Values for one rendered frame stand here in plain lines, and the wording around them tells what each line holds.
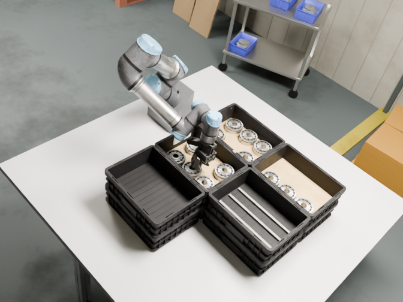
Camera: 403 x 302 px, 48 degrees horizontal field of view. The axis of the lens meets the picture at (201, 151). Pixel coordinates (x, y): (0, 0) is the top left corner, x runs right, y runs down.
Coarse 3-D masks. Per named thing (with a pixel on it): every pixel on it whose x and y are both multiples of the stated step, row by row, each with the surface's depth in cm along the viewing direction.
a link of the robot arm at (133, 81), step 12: (120, 60) 205; (120, 72) 205; (132, 72) 204; (132, 84) 207; (144, 84) 209; (144, 96) 210; (156, 96) 211; (156, 108) 212; (168, 108) 214; (168, 120) 215; (180, 120) 216; (180, 132) 217
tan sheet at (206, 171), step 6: (186, 144) 245; (186, 156) 239; (210, 162) 238; (216, 162) 239; (222, 162) 240; (204, 168) 235; (210, 168) 235; (204, 174) 232; (210, 174) 232; (216, 180) 230
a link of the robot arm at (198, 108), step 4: (196, 100) 218; (200, 100) 218; (192, 104) 218; (196, 104) 216; (200, 104) 216; (204, 104) 216; (192, 108) 219; (196, 108) 216; (200, 108) 214; (204, 108) 214; (208, 108) 214; (192, 112) 216; (196, 112) 215; (200, 112) 214; (204, 112) 212; (188, 116) 216; (192, 116) 216; (196, 116) 215; (200, 116) 213; (192, 120) 216; (196, 120) 216; (200, 120) 214; (196, 124) 217
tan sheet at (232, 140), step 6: (222, 126) 260; (228, 132) 257; (228, 138) 253; (234, 138) 254; (228, 144) 250; (234, 144) 251; (240, 144) 251; (240, 150) 248; (246, 150) 249; (252, 150) 249; (258, 156) 247
